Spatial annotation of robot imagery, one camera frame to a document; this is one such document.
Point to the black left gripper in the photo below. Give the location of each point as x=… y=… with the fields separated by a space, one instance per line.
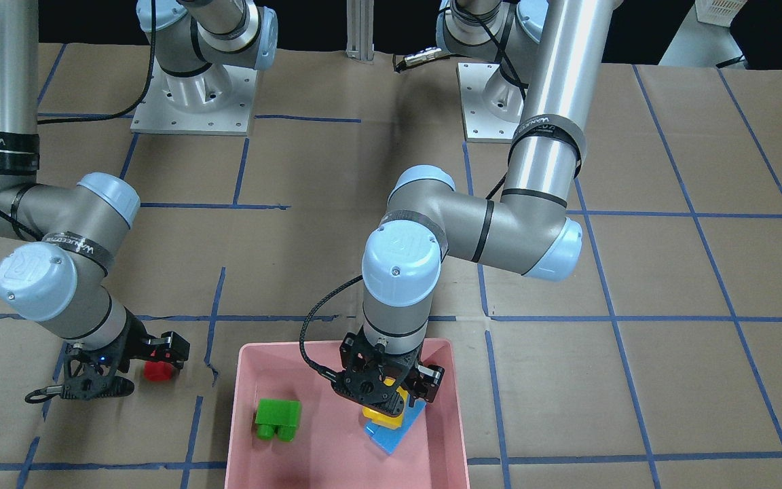
x=430 y=382

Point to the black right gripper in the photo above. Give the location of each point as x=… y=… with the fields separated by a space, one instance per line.
x=136 y=343

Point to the red toy block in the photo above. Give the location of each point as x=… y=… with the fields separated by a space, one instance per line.
x=159 y=371

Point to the yellow toy block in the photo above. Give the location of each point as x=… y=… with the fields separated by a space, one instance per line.
x=386 y=421

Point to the blue toy block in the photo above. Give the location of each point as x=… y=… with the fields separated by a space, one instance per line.
x=388 y=440

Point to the green toy block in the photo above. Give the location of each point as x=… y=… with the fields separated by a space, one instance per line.
x=277 y=418

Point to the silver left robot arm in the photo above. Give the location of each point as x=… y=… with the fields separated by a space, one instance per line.
x=526 y=231

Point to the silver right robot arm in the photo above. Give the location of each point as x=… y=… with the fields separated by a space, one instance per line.
x=70 y=236

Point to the pink plastic box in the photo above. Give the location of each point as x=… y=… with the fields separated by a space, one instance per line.
x=331 y=448

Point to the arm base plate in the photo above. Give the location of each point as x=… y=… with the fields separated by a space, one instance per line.
x=216 y=102
x=491 y=106

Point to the aluminium frame post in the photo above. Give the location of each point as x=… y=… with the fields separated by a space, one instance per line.
x=359 y=44

